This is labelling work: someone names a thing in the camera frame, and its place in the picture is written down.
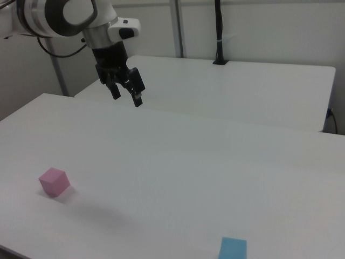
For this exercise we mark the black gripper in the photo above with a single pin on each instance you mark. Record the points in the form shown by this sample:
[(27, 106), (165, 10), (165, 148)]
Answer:
[(110, 59)]

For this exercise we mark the blue cube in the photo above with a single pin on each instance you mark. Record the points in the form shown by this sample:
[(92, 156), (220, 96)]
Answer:
[(233, 248)]

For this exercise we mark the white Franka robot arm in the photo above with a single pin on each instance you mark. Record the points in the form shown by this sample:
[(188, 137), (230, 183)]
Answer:
[(75, 13)]

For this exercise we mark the pink cube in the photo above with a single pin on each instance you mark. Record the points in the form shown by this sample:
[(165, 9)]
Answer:
[(54, 183)]

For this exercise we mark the white side table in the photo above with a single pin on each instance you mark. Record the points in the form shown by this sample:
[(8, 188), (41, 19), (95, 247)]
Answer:
[(242, 89)]

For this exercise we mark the grey metal partition post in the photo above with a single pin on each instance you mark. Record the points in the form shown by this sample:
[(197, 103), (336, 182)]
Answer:
[(60, 73), (178, 27)]

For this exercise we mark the black camera stand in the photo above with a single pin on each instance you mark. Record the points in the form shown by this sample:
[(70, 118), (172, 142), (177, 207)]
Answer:
[(219, 27)]

